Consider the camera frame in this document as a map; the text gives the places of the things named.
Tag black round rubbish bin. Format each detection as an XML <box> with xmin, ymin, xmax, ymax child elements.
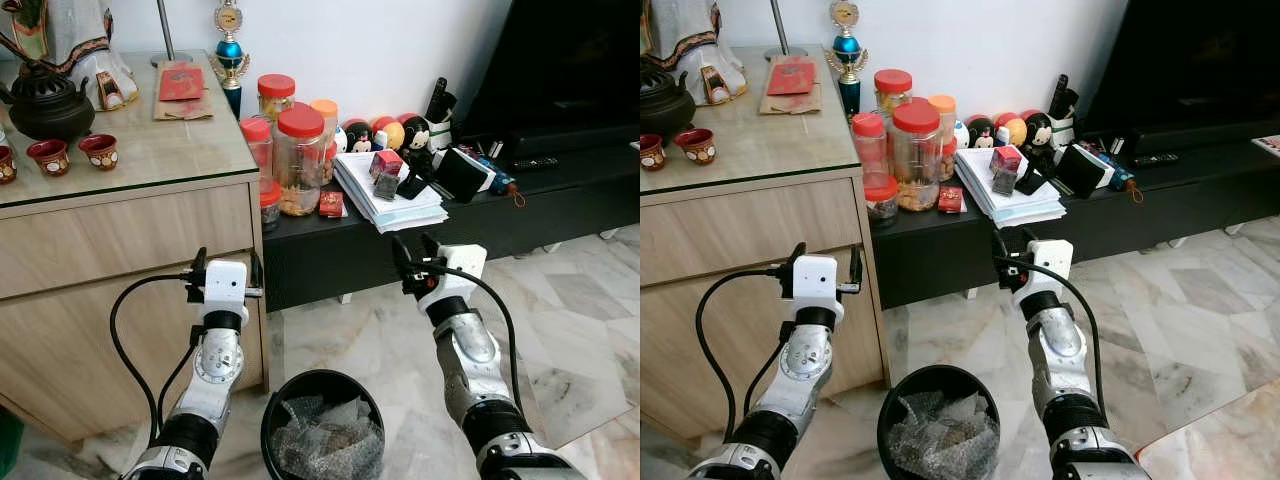
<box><xmin>261</xmin><ymin>369</ymin><xmax>387</xmax><ymax>480</ymax></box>
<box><xmin>877</xmin><ymin>364</ymin><xmax>1002</xmax><ymax>480</ymax></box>

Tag white paper stack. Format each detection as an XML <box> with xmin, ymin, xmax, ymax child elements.
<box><xmin>332</xmin><ymin>150</ymin><xmax>449</xmax><ymax>236</ymax></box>
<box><xmin>953</xmin><ymin>147</ymin><xmax>1068</xmax><ymax>230</ymax></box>

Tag wooden cabinet with glass top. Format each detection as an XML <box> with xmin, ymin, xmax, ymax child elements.
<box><xmin>640</xmin><ymin>45</ymin><xmax>893</xmax><ymax>446</ymax></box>
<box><xmin>0</xmin><ymin>50</ymin><xmax>273</xmax><ymax>443</ymax></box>

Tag short red lid jar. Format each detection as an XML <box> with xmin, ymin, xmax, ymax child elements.
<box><xmin>862</xmin><ymin>175</ymin><xmax>899</xmax><ymax>227</ymax></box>
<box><xmin>258</xmin><ymin>180</ymin><xmax>283</xmax><ymax>237</ymax></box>

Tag black TV cabinet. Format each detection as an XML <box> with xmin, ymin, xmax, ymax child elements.
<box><xmin>262</xmin><ymin>148</ymin><xmax>641</xmax><ymax>313</ymax></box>
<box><xmin>870</xmin><ymin>140</ymin><xmax>1280</xmax><ymax>311</ymax></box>

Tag black wallet case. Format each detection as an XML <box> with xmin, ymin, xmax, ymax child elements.
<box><xmin>1057</xmin><ymin>143</ymin><xmax>1111</xmax><ymax>199</ymax></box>
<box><xmin>437</xmin><ymin>147</ymin><xmax>491</xmax><ymax>204</ymax></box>

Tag white holder cup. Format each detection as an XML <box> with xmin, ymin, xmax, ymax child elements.
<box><xmin>1052</xmin><ymin>90</ymin><xmax>1081</xmax><ymax>149</ymax></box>
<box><xmin>430</xmin><ymin>95</ymin><xmax>459</xmax><ymax>151</ymax></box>

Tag large red lid snack jar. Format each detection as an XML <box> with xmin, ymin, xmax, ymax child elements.
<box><xmin>890</xmin><ymin>100</ymin><xmax>943</xmax><ymax>213</ymax></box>
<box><xmin>275</xmin><ymin>105</ymin><xmax>326</xmax><ymax>217</ymax></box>

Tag slim red lid jar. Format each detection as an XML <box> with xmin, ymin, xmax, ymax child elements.
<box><xmin>852</xmin><ymin>112</ymin><xmax>890</xmax><ymax>182</ymax></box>
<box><xmin>240</xmin><ymin>117</ymin><xmax>274</xmax><ymax>187</ymax></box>

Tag orange lid plastic jar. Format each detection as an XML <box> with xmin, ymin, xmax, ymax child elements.
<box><xmin>928</xmin><ymin>94</ymin><xmax>959</xmax><ymax>182</ymax></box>
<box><xmin>308</xmin><ymin>98</ymin><xmax>339</xmax><ymax>187</ymax></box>

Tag brown paper envelope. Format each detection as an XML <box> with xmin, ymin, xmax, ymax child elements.
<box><xmin>760</xmin><ymin>80</ymin><xmax>823</xmax><ymax>117</ymax></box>
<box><xmin>152</xmin><ymin>85</ymin><xmax>214</xmax><ymax>122</ymax></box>

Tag red packet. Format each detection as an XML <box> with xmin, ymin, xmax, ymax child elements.
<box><xmin>158</xmin><ymin>62</ymin><xmax>206</xmax><ymax>102</ymax></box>
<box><xmin>768</xmin><ymin>57</ymin><xmax>816</xmax><ymax>97</ymax></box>

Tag black iron teapot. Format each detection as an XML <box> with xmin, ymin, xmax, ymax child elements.
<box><xmin>0</xmin><ymin>65</ymin><xmax>97</xmax><ymax>142</ymax></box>
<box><xmin>640</xmin><ymin>62</ymin><xmax>695</xmax><ymax>137</ymax></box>

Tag blue and gold trophy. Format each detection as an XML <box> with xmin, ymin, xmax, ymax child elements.
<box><xmin>828</xmin><ymin>0</ymin><xmax>869</xmax><ymax>120</ymax></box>
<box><xmin>212</xmin><ymin>0</ymin><xmax>251</xmax><ymax>122</ymax></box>

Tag silver lamp stand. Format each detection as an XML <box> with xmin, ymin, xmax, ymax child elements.
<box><xmin>150</xmin><ymin>0</ymin><xmax>193</xmax><ymax>69</ymax></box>
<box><xmin>765</xmin><ymin>0</ymin><xmax>807</xmax><ymax>62</ymax></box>

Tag black television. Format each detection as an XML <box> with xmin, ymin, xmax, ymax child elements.
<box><xmin>1080</xmin><ymin>0</ymin><xmax>1280</xmax><ymax>156</ymax></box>
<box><xmin>455</xmin><ymin>0</ymin><xmax>641</xmax><ymax>161</ymax></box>

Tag white robed statue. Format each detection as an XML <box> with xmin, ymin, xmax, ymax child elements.
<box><xmin>0</xmin><ymin>0</ymin><xmax>141</xmax><ymax>112</ymax></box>
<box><xmin>640</xmin><ymin>0</ymin><xmax>749</xmax><ymax>107</ymax></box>

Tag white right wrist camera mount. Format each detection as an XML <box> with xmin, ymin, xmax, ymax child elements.
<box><xmin>1012</xmin><ymin>240</ymin><xmax>1074</xmax><ymax>303</ymax></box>
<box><xmin>418</xmin><ymin>245</ymin><xmax>488</xmax><ymax>314</ymax></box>

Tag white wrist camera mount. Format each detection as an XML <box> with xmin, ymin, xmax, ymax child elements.
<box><xmin>1012</xmin><ymin>240</ymin><xmax>1074</xmax><ymax>303</ymax></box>
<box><xmin>418</xmin><ymin>245</ymin><xmax>488</xmax><ymax>314</ymax></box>
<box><xmin>792</xmin><ymin>255</ymin><xmax>840</xmax><ymax>308</ymax></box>
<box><xmin>203</xmin><ymin>260</ymin><xmax>250</xmax><ymax>314</ymax></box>

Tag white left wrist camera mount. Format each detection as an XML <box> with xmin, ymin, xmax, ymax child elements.
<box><xmin>792</xmin><ymin>255</ymin><xmax>840</xmax><ymax>308</ymax></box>
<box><xmin>203</xmin><ymin>260</ymin><xmax>250</xmax><ymax>314</ymax></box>

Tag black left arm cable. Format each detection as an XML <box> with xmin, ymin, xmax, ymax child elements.
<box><xmin>108</xmin><ymin>272</ymin><xmax>201</xmax><ymax>446</ymax></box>
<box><xmin>695</xmin><ymin>266</ymin><xmax>786</xmax><ymax>446</ymax></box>

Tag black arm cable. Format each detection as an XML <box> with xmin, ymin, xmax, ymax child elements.
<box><xmin>695</xmin><ymin>266</ymin><xmax>786</xmax><ymax>446</ymax></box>
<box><xmin>410</xmin><ymin>262</ymin><xmax>526</xmax><ymax>416</ymax></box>
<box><xmin>1000</xmin><ymin>256</ymin><xmax>1109</xmax><ymax>426</ymax></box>
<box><xmin>108</xmin><ymin>272</ymin><xmax>201</xmax><ymax>446</ymax></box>

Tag blue keychain with orange loop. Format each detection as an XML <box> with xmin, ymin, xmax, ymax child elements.
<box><xmin>1098</xmin><ymin>150</ymin><xmax>1146</xmax><ymax>204</ymax></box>
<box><xmin>478</xmin><ymin>155</ymin><xmax>527</xmax><ymax>209</ymax></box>

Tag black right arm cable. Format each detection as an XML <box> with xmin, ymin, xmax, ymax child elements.
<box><xmin>410</xmin><ymin>262</ymin><xmax>526</xmax><ymax>416</ymax></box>
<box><xmin>1000</xmin><ymin>256</ymin><xmax>1109</xmax><ymax>426</ymax></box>

